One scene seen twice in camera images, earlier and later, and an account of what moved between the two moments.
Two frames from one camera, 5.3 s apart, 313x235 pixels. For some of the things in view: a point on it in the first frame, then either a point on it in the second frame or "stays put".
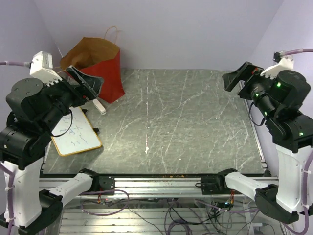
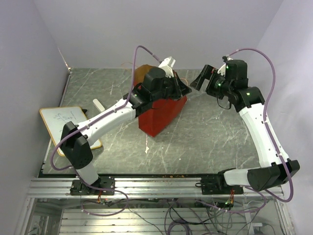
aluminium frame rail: (155, 187) stays put
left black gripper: (89, 87) to (183, 88)
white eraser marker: (100, 107) stays put
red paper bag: (101, 58) to (161, 115)
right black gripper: (246, 70) to (206, 74)
